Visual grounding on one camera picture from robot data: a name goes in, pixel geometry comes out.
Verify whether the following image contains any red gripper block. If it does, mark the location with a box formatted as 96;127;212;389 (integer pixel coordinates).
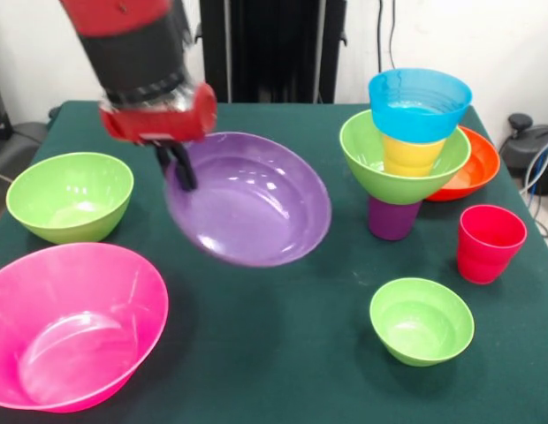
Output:
98;81;219;193

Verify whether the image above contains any purple plastic bowl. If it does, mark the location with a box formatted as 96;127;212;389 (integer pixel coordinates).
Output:
163;131;333;269

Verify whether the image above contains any purple plastic cup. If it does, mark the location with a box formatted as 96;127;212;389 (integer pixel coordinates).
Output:
367;196;422;242

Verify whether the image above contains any yellow plastic cup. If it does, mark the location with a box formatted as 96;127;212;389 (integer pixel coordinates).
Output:
381;133;447;178

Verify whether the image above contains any blue plastic bowl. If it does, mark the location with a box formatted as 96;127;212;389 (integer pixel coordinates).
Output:
368;67;473;144

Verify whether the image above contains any orange-red plastic bowl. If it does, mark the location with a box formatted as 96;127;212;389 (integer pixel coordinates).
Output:
423;125;501;203

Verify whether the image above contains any black chair base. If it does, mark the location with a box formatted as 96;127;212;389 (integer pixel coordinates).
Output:
0;121;49;186
499;113;548;195

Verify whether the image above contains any dark green tablecloth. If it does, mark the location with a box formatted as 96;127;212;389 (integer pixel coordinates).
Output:
0;100;548;424

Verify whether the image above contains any large pink plastic bowl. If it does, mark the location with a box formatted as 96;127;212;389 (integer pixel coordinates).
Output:
0;241;171;414

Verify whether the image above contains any small green plastic bowl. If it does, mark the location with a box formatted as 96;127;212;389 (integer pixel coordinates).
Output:
369;276;476;367

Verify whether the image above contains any red plastic cup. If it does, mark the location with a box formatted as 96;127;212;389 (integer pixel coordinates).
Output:
457;203;529;285

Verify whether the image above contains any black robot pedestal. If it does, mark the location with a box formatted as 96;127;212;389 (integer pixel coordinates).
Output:
185;0;348;105

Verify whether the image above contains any black hanging cable with plug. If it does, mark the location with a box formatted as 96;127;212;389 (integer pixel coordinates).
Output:
375;0;386;75

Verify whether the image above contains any thin black hanging cable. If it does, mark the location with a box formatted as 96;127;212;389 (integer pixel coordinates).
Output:
388;0;401;71

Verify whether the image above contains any tangle of cables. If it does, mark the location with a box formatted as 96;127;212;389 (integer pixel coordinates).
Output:
521;134;548;242

